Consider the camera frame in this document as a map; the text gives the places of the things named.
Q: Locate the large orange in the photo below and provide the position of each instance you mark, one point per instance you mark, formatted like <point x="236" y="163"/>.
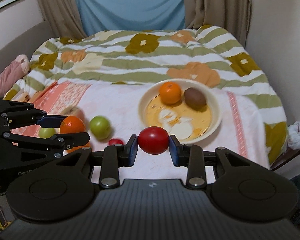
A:
<point x="77" y="148"/>

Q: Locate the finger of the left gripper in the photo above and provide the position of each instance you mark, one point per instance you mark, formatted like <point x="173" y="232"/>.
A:
<point x="52" y="121"/>
<point x="52" y="139"/>

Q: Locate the pink white floral towel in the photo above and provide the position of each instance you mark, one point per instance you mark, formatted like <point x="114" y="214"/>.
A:
<point x="241" y="129"/>

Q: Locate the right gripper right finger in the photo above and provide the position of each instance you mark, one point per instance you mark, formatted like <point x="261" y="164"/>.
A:
<point x="190" y="156"/>

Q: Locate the large red-yellow apple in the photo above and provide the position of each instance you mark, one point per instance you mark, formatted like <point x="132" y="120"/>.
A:
<point x="73" y="111"/>

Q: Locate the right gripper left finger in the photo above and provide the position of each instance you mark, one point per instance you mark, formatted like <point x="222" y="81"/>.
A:
<point x="114" y="157"/>

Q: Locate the blue fabric sheet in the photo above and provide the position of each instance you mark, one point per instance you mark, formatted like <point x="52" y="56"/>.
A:
<point x="136" y="15"/>

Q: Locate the green striped floral quilt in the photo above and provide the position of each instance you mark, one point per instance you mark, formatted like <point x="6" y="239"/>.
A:
<point x="209" y="55"/>

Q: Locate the beige curtain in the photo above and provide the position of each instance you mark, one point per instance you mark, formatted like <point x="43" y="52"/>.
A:
<point x="232" y="15"/>
<point x="63" y="18"/>

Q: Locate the beige curtain left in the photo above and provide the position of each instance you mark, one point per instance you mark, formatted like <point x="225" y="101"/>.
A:
<point x="63" y="18"/>

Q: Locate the small red cherry tomato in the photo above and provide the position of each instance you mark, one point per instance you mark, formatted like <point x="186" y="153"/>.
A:
<point x="116" y="141"/>

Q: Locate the small patterned tissue pack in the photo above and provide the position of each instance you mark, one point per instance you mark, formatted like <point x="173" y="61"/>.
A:
<point x="22" y="97"/>

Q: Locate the cream oval bowl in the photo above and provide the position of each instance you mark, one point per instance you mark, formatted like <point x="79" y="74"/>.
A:
<point x="188" y="125"/>

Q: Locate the beige curtain right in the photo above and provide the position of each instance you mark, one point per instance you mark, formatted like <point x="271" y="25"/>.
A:
<point x="232" y="15"/>

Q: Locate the white plastic bag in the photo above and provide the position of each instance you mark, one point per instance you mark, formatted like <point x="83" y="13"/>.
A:
<point x="294" y="136"/>

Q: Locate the mandarin in bowl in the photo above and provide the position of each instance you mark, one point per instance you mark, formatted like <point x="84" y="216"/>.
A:
<point x="170" y="93"/>

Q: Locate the small mandarin orange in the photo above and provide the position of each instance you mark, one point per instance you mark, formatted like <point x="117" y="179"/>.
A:
<point x="72" y="124"/>

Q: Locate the pink plush toy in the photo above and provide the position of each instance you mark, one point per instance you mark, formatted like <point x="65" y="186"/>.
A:
<point x="16" y="70"/>

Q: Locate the green apple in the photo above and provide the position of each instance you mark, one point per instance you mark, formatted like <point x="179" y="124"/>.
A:
<point x="100" y="127"/>
<point x="46" y="132"/>

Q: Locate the brown kiwi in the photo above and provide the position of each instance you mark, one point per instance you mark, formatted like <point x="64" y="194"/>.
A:
<point x="194" y="98"/>

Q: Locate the grey sofa headboard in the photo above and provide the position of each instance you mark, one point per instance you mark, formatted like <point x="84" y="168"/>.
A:
<point x="25" y="43"/>

